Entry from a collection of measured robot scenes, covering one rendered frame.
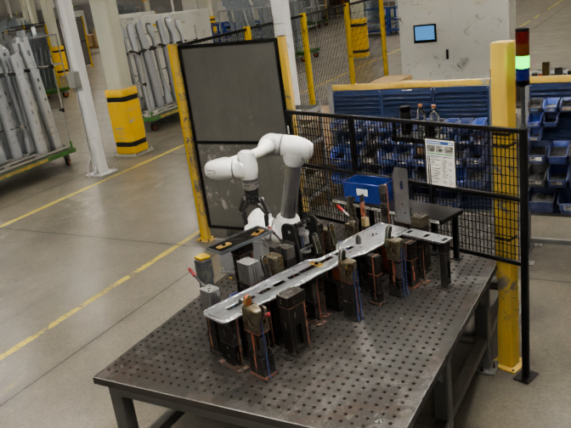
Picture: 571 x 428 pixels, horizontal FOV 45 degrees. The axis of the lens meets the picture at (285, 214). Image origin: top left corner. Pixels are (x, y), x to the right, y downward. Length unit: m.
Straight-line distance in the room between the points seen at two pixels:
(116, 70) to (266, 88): 5.45
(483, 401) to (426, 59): 7.15
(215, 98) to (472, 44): 4.96
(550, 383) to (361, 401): 1.68
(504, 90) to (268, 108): 2.82
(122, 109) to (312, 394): 8.72
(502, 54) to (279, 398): 2.13
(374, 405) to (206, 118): 4.18
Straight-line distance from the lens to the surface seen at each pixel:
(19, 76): 11.38
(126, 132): 11.45
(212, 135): 6.66
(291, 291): 3.34
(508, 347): 4.51
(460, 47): 10.51
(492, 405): 4.26
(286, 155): 4.12
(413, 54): 10.72
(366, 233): 4.02
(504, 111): 3.95
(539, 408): 4.27
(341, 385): 3.20
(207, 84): 6.55
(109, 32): 11.31
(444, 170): 4.22
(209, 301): 3.42
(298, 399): 3.14
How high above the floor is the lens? 2.47
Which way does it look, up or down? 19 degrees down
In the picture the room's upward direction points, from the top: 8 degrees counter-clockwise
